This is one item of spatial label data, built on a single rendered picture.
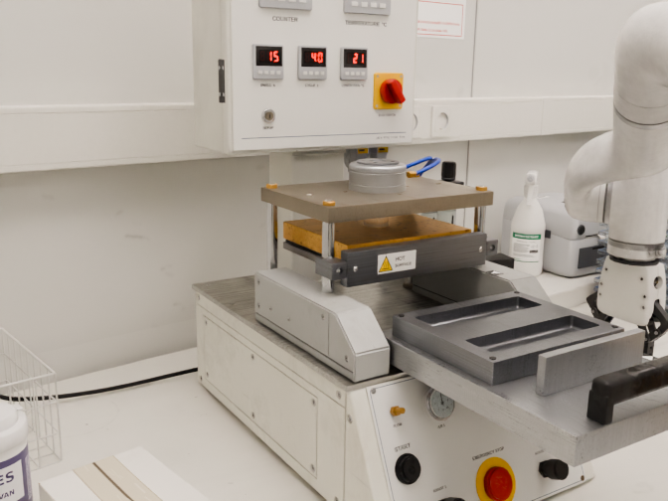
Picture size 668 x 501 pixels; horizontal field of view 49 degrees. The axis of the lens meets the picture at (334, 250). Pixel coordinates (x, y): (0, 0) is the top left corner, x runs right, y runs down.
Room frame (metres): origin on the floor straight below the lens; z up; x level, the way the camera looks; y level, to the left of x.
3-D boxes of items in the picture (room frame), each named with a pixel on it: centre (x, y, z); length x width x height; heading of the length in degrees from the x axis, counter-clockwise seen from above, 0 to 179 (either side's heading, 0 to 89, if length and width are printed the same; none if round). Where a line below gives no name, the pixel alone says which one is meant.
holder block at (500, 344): (0.79, -0.20, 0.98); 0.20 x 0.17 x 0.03; 122
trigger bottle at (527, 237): (1.73, -0.47, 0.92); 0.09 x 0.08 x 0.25; 162
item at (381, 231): (1.02, -0.07, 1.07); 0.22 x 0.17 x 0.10; 122
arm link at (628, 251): (1.15, -0.48, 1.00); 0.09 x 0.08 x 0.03; 31
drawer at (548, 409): (0.75, -0.22, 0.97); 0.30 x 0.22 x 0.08; 32
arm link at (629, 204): (1.15, -0.48, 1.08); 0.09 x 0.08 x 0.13; 67
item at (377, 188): (1.05, -0.06, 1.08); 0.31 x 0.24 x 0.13; 122
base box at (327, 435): (1.02, -0.08, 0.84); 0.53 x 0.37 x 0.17; 32
